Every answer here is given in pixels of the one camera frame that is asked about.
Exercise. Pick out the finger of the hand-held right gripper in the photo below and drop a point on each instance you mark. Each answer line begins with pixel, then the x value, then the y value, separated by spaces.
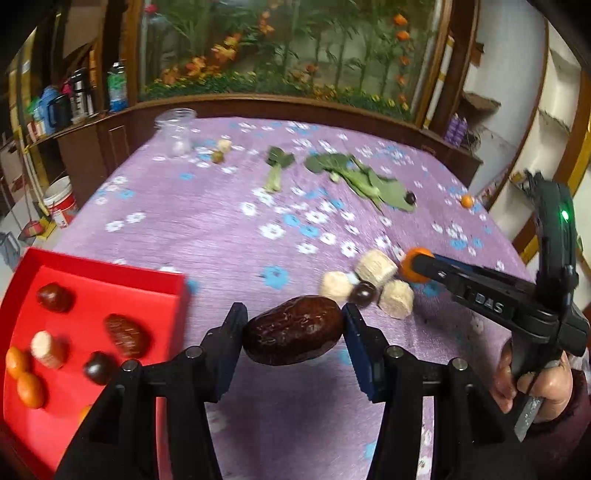
pixel 431 268

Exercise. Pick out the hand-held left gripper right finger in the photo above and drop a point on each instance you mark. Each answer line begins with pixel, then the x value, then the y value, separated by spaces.
pixel 364 357

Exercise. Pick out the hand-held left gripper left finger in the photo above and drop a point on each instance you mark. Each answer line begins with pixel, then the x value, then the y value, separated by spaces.
pixel 229 355

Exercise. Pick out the large orange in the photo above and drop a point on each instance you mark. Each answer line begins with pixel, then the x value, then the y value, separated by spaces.
pixel 412 265
pixel 17 362
pixel 84 412
pixel 31 390

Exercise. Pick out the wrinkled red date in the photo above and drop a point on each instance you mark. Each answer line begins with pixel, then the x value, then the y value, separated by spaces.
pixel 293 331
pixel 125 336

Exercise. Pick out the red tray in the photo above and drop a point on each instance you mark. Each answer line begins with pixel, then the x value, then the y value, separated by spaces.
pixel 87 341

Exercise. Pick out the beige corn cob piece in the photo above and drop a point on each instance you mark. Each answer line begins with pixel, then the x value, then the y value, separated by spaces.
pixel 396 299
pixel 337 286
pixel 46 349
pixel 376 267

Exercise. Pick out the large dark plum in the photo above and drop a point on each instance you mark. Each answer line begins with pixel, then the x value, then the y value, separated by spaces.
pixel 54 297

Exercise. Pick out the person's right forearm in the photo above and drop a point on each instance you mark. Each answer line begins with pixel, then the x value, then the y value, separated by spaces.
pixel 556 447

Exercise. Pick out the person's right hand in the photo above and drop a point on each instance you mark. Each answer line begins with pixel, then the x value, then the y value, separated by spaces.
pixel 549 387

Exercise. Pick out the small dark cherry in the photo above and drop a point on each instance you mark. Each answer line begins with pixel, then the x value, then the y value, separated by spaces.
pixel 409 197

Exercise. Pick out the small orange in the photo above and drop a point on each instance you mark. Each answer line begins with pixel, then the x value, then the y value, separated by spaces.
pixel 467 201

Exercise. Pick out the large green leaf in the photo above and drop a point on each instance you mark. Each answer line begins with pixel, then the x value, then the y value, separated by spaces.
pixel 385 191

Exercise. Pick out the purple bottles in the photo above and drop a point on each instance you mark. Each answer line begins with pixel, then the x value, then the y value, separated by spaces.
pixel 457 130

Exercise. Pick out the green bok choy bunch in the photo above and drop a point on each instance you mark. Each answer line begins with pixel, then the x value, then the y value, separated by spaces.
pixel 334 166

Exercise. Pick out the purple floral tablecloth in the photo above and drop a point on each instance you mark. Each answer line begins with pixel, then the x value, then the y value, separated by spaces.
pixel 286 221

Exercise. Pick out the green bok choy stalk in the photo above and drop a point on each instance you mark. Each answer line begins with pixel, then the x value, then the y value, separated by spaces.
pixel 278 168

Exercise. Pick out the small green olive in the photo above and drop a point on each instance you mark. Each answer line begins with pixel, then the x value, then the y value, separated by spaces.
pixel 218 157

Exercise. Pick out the small beige chunk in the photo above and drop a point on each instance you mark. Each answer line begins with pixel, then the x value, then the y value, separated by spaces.
pixel 225 145

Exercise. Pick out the white plastic bucket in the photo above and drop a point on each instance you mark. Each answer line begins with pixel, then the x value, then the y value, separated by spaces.
pixel 60 201

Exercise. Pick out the clear plastic cup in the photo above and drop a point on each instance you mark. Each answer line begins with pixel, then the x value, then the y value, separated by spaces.
pixel 175 132

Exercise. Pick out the glass flower display case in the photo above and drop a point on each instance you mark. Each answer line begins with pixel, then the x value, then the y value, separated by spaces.
pixel 286 50

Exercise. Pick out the green plastic bottle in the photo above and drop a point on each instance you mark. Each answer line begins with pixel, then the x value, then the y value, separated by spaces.
pixel 117 86

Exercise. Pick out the steel thermos flask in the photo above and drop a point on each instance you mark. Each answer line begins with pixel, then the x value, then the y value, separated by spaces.
pixel 78 96

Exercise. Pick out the blue jug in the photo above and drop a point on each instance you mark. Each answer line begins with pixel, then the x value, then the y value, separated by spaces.
pixel 51 110

